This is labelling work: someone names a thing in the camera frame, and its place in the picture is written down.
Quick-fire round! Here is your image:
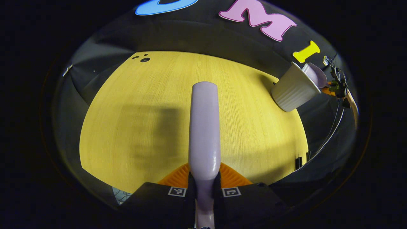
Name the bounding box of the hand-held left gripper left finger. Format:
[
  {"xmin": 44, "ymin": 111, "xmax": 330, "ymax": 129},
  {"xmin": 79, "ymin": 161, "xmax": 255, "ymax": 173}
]
[{"xmin": 119, "ymin": 162, "xmax": 196, "ymax": 224}]

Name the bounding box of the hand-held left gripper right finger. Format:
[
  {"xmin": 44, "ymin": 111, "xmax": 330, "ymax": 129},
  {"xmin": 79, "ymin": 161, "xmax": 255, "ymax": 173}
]
[{"xmin": 213, "ymin": 162, "xmax": 287, "ymax": 225}]

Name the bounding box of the lilac plastic dustpan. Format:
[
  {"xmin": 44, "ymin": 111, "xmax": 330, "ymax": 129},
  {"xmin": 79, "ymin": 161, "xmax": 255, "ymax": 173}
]
[{"xmin": 301, "ymin": 62, "xmax": 328, "ymax": 89}]

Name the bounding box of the white ribbed garbage bin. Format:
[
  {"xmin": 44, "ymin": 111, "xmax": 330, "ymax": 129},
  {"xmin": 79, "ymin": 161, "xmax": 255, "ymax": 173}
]
[{"xmin": 271, "ymin": 62, "xmax": 321, "ymax": 112}]

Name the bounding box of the light wooden desktop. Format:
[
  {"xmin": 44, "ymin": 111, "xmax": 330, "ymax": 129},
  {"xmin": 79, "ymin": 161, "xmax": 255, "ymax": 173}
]
[{"xmin": 79, "ymin": 51, "xmax": 309, "ymax": 194}]

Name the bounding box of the thin grey cable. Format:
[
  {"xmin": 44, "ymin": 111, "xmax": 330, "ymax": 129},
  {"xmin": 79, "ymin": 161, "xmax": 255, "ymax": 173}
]
[{"xmin": 294, "ymin": 98, "xmax": 346, "ymax": 171}]

